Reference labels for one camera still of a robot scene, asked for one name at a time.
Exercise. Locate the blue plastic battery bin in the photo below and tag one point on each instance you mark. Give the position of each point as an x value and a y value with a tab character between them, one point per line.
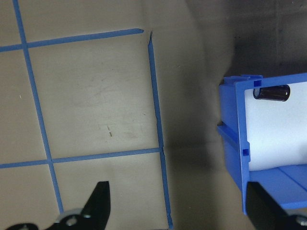
231	107

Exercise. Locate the black cylindrical battery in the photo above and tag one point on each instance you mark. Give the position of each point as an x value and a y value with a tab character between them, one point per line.
272	93

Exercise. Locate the white foam liner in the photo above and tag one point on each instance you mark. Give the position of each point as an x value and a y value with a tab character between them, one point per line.
275	134

